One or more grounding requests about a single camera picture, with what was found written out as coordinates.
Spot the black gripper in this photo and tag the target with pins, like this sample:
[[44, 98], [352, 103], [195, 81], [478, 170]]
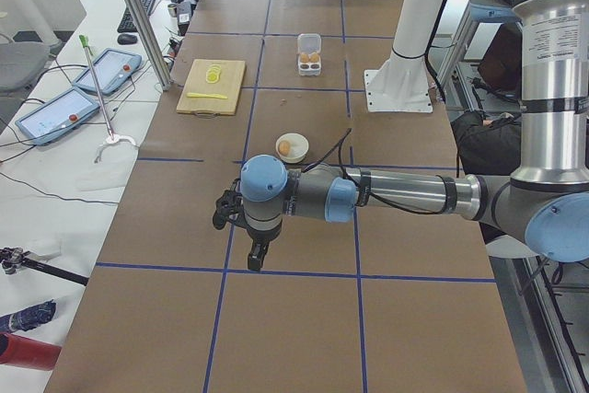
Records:
[[259, 236]]

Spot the clear plastic egg box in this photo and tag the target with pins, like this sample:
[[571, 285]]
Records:
[[309, 43]]

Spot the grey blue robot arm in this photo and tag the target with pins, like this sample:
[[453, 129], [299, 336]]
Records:
[[543, 203]]

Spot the white ceramic bowl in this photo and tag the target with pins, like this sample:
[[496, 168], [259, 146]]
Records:
[[299, 147]]

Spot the wooden cutting board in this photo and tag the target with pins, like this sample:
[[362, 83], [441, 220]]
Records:
[[232, 74]]

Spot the yellow plastic knife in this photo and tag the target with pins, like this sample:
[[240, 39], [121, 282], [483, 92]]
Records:
[[206, 95]]

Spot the yellow lemon slice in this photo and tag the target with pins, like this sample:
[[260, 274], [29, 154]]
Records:
[[212, 76]]

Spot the white plastic bag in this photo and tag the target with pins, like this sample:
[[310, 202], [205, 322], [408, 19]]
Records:
[[112, 171]]

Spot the blue tablet far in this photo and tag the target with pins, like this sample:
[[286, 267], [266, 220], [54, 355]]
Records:
[[113, 68]]

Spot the blue tablet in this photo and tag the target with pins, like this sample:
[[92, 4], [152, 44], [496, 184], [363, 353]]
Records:
[[113, 68], [58, 116]]

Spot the blue tablet near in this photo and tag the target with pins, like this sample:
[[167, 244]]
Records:
[[58, 116]]

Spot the dark blue folded umbrella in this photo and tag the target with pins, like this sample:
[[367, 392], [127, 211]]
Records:
[[28, 318]]

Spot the white chair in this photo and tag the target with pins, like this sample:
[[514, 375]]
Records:
[[506, 247]]

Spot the black tripod leg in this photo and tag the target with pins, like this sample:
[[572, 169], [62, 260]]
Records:
[[14, 259]]

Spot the person in black jacket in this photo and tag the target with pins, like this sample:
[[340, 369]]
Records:
[[487, 147]]

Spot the black computer mouse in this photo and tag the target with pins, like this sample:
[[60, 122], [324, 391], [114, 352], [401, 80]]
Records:
[[127, 39]]

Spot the red cylinder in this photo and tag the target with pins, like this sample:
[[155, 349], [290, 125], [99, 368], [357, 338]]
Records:
[[28, 353]]

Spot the grey office chair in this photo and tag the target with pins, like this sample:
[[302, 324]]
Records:
[[21, 62]]

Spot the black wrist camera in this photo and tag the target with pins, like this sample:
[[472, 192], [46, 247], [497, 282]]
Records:
[[229, 208]]

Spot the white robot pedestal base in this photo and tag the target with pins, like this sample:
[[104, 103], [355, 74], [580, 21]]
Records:
[[401, 83]]

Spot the grabber stick with green handle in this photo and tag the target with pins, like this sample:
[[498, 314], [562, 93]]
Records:
[[112, 137]]

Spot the aluminium frame post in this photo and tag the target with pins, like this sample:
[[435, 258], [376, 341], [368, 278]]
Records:
[[149, 41]]

